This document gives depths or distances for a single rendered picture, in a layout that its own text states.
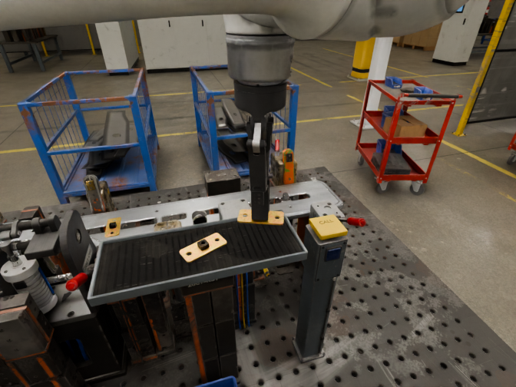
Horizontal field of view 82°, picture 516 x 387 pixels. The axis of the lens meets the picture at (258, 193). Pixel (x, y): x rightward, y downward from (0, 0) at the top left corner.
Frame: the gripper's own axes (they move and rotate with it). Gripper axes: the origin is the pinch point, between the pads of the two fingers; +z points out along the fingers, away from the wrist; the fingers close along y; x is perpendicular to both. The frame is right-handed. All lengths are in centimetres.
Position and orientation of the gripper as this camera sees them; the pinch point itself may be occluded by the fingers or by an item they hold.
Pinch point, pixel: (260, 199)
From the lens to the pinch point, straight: 52.7
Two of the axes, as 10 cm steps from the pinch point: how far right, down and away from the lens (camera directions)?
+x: -9.9, -0.5, 0.9
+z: 0.1, 8.4, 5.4
